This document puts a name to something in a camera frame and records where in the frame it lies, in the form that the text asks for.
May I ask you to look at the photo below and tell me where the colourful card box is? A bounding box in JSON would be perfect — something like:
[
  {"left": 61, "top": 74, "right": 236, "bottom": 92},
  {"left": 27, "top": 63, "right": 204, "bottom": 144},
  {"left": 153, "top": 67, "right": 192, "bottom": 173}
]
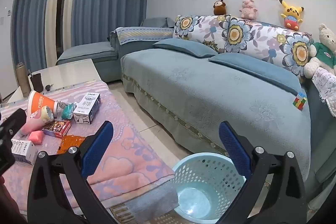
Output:
[{"left": 42, "top": 120, "right": 71, "bottom": 138}]

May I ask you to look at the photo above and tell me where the striped floor mat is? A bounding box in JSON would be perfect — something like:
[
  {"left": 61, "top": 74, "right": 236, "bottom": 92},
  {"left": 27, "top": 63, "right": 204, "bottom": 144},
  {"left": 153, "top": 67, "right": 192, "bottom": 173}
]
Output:
[{"left": 109, "top": 202, "right": 174, "bottom": 224}]

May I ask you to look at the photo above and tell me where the blue plastic basket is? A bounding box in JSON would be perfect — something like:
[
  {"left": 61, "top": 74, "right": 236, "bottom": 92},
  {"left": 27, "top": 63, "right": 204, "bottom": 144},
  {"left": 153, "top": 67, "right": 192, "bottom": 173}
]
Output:
[{"left": 172, "top": 152, "right": 248, "bottom": 220}]

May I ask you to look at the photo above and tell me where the white sheer curtain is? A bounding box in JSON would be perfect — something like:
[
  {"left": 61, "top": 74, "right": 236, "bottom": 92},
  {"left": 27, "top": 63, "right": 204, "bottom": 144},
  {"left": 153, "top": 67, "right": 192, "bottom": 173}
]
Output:
[{"left": 46, "top": 0, "right": 87, "bottom": 54}]

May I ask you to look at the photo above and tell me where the pink pig plush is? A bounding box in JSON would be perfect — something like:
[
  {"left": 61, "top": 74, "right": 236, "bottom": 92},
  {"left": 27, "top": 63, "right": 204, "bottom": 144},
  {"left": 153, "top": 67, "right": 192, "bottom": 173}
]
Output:
[{"left": 239, "top": 0, "right": 258, "bottom": 20}]

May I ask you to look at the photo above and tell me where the pink floral blanket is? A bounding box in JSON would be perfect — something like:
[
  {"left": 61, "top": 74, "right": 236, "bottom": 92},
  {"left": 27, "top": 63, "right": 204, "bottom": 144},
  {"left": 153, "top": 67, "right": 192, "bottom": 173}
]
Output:
[{"left": 0, "top": 81, "right": 181, "bottom": 218}]

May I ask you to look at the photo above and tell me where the white cabinet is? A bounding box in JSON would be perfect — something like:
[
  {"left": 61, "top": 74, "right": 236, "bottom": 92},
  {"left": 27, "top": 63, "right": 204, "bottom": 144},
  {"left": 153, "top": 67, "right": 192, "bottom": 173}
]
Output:
[{"left": 0, "top": 0, "right": 17, "bottom": 101}]

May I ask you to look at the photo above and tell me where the orange white wipes roll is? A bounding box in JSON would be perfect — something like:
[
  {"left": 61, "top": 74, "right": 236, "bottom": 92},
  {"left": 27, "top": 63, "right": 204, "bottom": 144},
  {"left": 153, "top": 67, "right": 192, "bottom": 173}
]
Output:
[{"left": 27, "top": 90, "right": 59, "bottom": 117}]

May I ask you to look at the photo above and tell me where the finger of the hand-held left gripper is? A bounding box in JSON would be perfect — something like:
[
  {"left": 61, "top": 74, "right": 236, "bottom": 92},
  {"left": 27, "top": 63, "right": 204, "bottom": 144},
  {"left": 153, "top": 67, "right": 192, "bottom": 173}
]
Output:
[
  {"left": 0, "top": 136, "right": 16, "bottom": 177},
  {"left": 0, "top": 108, "right": 27, "bottom": 140}
]

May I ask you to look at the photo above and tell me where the yellow mouse plush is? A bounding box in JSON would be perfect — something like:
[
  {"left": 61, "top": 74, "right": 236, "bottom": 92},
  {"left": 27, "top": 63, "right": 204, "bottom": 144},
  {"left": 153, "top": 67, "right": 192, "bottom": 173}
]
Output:
[{"left": 279, "top": 0, "right": 304, "bottom": 30}]

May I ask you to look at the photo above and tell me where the brown monkey plush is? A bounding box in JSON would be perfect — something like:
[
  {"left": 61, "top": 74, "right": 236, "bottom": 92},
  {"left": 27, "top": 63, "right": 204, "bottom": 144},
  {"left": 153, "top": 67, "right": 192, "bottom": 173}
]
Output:
[{"left": 213, "top": 0, "right": 227, "bottom": 16}]

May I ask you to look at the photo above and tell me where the blue armrest cover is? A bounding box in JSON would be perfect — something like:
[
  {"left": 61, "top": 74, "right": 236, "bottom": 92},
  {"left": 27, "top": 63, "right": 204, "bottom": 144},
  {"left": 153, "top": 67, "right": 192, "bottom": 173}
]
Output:
[{"left": 116, "top": 26, "right": 174, "bottom": 46}]

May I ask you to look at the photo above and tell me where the orange foil packet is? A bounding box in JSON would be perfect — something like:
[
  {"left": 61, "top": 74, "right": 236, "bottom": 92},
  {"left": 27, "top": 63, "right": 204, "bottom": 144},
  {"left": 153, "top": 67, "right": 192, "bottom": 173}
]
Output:
[{"left": 57, "top": 135, "right": 86, "bottom": 155}]

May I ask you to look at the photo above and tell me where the teal plastic container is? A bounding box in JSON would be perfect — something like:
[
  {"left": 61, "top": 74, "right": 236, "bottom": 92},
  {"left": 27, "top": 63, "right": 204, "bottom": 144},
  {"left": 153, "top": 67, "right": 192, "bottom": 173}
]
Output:
[{"left": 62, "top": 103, "right": 76, "bottom": 120}]

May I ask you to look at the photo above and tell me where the colourful puzzle cube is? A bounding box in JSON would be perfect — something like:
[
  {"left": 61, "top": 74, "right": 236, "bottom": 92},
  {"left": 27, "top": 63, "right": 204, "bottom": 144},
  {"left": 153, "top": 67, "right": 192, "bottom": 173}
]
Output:
[{"left": 293, "top": 92, "right": 307, "bottom": 111}]

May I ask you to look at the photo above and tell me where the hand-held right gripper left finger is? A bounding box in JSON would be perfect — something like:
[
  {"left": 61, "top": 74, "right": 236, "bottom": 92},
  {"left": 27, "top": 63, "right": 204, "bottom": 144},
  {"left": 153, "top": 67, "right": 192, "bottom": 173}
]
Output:
[{"left": 27, "top": 120, "right": 118, "bottom": 224}]

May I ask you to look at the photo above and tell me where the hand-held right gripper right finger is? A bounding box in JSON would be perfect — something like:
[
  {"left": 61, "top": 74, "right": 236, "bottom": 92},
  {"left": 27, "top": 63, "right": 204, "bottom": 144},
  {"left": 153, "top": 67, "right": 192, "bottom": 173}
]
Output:
[{"left": 218, "top": 121, "right": 307, "bottom": 224}]

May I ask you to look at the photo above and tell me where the floral back cushion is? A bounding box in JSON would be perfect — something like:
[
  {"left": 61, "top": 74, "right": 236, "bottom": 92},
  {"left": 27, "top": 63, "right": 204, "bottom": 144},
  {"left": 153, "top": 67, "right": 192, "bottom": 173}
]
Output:
[
  {"left": 223, "top": 17, "right": 289, "bottom": 64},
  {"left": 172, "top": 15, "right": 231, "bottom": 52},
  {"left": 276, "top": 27, "right": 314, "bottom": 76}
]

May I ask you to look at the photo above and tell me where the brown cup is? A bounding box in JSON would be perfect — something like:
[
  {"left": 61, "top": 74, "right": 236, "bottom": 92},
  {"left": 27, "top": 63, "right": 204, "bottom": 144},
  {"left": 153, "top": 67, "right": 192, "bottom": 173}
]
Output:
[{"left": 31, "top": 73, "right": 44, "bottom": 93}]

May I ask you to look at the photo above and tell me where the white lace cloth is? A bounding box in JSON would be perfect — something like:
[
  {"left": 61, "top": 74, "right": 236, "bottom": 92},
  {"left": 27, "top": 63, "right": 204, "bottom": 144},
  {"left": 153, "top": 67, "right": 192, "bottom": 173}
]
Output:
[{"left": 312, "top": 67, "right": 336, "bottom": 118}]

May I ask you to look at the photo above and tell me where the pink soap bar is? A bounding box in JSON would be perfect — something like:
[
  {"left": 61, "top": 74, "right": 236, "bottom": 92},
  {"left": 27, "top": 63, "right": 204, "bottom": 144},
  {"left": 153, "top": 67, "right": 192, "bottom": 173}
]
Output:
[{"left": 28, "top": 130, "right": 45, "bottom": 145}]

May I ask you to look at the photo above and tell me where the cream teddy bear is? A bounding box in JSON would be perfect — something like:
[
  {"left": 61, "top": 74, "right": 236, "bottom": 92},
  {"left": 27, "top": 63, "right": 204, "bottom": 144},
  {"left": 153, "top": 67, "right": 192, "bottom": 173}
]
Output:
[{"left": 304, "top": 24, "right": 336, "bottom": 80}]

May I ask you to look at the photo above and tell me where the gold thermos bottle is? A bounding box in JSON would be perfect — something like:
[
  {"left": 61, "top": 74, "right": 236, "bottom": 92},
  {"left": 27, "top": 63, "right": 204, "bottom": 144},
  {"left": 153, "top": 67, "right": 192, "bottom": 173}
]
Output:
[{"left": 15, "top": 62, "right": 31, "bottom": 98}]

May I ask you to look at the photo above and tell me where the pink yogurt bottle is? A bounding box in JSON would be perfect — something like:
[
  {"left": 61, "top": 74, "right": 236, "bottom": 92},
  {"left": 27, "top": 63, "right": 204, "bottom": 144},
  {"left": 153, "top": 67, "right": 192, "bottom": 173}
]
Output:
[{"left": 20, "top": 106, "right": 54, "bottom": 135}]

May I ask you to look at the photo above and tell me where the blue sofa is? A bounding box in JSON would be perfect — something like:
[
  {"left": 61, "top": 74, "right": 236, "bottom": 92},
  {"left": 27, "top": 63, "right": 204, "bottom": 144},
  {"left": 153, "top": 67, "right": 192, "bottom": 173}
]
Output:
[{"left": 56, "top": 15, "right": 336, "bottom": 214}]

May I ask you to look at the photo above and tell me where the blue cushion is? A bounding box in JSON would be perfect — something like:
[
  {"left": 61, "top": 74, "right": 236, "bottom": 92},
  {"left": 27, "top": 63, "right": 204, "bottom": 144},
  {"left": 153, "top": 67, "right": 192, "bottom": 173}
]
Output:
[
  {"left": 153, "top": 38, "right": 219, "bottom": 58},
  {"left": 208, "top": 52, "right": 302, "bottom": 93}
]

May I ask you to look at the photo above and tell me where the white milk carton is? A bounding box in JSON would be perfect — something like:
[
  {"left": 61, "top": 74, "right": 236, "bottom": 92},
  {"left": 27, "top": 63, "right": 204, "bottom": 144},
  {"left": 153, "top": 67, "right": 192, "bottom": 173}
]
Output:
[
  {"left": 73, "top": 93, "right": 101, "bottom": 125},
  {"left": 10, "top": 139, "right": 38, "bottom": 165}
]

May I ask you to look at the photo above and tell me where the white coffee table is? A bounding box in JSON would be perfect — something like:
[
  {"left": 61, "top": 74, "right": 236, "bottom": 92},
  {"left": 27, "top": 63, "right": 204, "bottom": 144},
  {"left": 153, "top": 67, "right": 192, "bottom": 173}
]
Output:
[{"left": 8, "top": 58, "right": 105, "bottom": 104}]

